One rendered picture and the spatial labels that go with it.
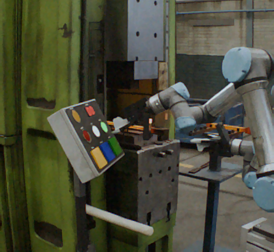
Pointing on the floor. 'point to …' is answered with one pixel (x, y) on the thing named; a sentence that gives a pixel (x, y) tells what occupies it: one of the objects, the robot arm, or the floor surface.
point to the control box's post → (79, 191)
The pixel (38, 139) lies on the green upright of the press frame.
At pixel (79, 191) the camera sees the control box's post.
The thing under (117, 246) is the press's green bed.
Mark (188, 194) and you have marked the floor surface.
